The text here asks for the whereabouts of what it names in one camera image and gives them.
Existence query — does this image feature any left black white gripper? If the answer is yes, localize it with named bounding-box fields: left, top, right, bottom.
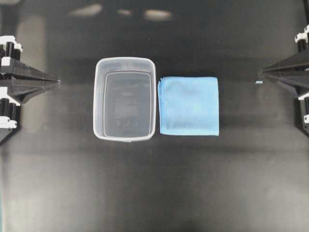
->
left=0, top=36, right=61, bottom=144

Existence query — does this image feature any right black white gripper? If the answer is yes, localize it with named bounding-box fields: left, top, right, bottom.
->
left=262, top=25, right=309, bottom=134

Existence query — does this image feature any clear plastic container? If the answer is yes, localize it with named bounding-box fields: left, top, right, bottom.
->
left=93, top=57, right=156, bottom=142

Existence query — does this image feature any blue folded towel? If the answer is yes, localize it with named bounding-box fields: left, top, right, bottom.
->
left=158, top=76, right=220, bottom=136

